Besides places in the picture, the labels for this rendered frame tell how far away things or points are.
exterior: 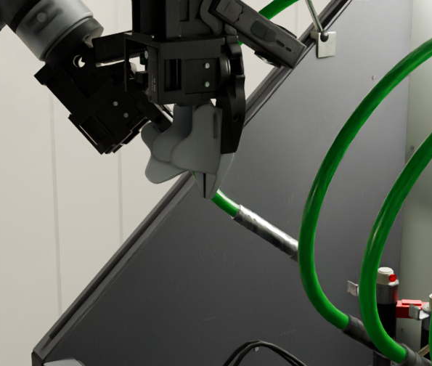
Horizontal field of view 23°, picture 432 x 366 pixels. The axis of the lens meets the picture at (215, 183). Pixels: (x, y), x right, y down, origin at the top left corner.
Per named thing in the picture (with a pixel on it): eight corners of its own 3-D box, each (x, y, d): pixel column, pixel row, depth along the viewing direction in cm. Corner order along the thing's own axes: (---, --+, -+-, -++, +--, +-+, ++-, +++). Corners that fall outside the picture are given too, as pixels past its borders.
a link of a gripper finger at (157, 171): (182, 215, 109) (124, 149, 110) (224, 176, 109) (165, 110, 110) (176, 215, 106) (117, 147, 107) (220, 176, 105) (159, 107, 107)
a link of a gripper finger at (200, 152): (161, 205, 94) (160, 103, 92) (219, 196, 97) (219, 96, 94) (177, 214, 92) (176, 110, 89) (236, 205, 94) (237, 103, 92)
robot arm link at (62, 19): (77, -10, 114) (58, -20, 106) (105, 22, 114) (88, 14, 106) (27, 38, 115) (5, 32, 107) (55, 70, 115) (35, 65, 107)
